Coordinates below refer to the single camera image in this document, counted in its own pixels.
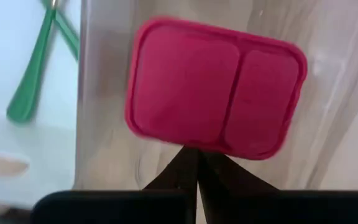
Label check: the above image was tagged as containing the red lid spice jar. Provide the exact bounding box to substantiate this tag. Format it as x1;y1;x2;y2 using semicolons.
124;17;309;161

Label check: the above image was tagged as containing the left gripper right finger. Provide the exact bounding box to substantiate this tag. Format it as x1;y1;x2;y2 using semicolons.
198;151;358;224

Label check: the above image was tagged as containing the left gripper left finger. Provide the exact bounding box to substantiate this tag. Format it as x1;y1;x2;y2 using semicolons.
29;146;200;224

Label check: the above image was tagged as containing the gold spoon green handle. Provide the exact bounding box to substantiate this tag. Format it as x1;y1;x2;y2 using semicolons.
6;0;58;125

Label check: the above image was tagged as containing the clear plastic container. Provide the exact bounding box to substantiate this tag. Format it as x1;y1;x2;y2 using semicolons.
73;0;358;192

